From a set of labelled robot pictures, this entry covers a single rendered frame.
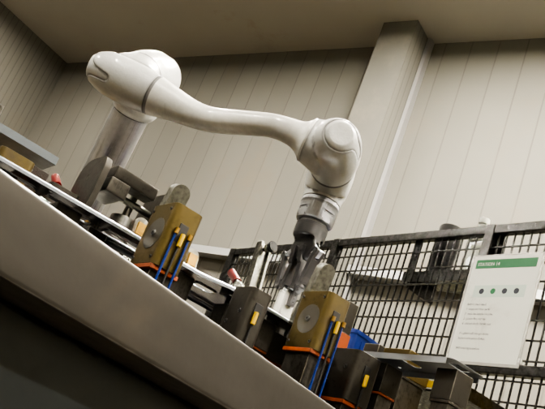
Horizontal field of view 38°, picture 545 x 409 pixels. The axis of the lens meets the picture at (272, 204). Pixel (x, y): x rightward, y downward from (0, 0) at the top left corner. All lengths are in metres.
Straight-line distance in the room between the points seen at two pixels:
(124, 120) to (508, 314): 1.09
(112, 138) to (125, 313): 1.76
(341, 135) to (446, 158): 4.28
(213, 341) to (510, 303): 1.66
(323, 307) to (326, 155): 0.33
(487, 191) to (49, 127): 5.01
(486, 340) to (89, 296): 1.75
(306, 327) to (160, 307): 1.10
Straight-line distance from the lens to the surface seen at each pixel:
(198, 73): 7.86
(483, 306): 2.14
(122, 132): 2.14
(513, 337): 2.04
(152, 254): 1.35
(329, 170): 1.69
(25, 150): 1.81
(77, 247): 0.38
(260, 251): 1.91
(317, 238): 1.78
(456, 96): 6.22
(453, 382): 1.53
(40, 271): 0.37
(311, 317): 1.53
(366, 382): 1.59
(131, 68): 1.95
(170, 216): 1.36
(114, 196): 1.74
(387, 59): 6.31
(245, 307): 1.46
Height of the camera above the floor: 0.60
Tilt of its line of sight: 21 degrees up
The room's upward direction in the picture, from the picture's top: 21 degrees clockwise
